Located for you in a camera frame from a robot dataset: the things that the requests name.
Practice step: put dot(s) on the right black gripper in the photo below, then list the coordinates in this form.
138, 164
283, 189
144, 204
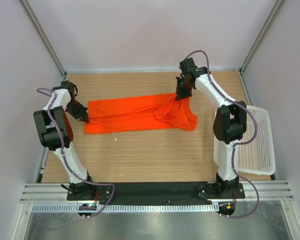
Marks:
180, 94

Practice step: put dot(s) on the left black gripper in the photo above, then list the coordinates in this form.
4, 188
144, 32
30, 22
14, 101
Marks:
81, 115

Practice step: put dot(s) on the orange t shirt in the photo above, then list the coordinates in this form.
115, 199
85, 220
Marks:
139, 113

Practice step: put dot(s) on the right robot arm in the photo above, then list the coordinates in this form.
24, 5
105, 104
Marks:
230, 121

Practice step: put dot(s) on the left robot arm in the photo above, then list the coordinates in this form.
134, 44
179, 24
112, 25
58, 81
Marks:
55, 133

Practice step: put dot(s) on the white plastic basket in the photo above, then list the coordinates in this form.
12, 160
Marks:
258, 157

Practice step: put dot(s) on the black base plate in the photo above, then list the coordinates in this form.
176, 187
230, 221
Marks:
153, 193

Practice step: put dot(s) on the left aluminium frame post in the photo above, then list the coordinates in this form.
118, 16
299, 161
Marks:
42, 35

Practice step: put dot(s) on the aluminium frame post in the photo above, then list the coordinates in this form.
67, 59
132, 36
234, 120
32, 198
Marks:
42, 35
270, 19

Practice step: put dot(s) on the slotted cable duct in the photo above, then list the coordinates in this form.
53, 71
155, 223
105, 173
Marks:
92, 208

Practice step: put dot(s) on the aluminium rail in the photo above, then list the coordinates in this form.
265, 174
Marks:
268, 190

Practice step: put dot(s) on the right aluminium frame post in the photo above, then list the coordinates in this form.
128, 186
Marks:
270, 19

